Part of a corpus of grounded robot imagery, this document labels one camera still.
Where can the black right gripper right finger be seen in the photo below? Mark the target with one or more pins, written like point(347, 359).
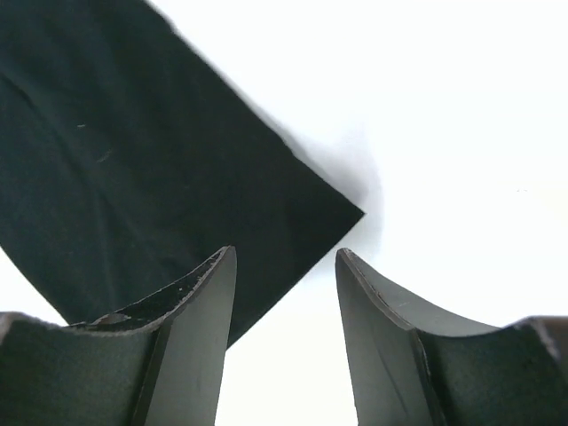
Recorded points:
point(414, 363)

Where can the black t-shirt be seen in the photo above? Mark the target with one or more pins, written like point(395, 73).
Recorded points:
point(126, 161)

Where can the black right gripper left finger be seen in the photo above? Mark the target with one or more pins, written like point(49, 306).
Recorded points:
point(158, 361)

